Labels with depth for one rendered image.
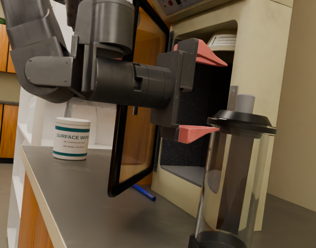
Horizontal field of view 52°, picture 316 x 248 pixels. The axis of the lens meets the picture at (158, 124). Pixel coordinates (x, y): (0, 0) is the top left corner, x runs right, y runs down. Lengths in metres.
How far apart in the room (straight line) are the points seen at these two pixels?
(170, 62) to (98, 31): 0.10
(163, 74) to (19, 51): 0.18
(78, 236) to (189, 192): 0.29
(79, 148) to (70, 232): 0.67
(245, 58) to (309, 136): 0.48
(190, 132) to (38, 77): 0.20
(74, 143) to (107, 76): 0.86
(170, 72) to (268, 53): 0.31
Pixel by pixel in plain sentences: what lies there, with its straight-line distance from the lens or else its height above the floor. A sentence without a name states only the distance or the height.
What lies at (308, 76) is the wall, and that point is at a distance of 1.10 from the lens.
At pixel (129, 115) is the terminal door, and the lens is 0.66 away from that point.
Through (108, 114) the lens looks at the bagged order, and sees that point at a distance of 1.88.
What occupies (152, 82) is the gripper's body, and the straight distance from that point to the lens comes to 0.41.
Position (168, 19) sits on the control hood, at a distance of 0.91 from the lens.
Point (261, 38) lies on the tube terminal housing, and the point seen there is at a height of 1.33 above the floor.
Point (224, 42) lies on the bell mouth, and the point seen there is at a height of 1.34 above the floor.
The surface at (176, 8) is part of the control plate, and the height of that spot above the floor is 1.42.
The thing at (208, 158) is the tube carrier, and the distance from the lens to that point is 0.52.
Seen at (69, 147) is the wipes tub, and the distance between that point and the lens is 1.24.
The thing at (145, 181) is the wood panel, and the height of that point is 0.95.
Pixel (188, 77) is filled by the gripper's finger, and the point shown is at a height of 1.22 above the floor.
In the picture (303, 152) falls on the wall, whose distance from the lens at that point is 1.08.
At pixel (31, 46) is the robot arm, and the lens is 0.42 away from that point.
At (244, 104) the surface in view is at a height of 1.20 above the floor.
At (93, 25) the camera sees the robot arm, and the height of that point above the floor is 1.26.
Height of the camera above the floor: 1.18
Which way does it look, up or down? 3 degrees down
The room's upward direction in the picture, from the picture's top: 7 degrees clockwise
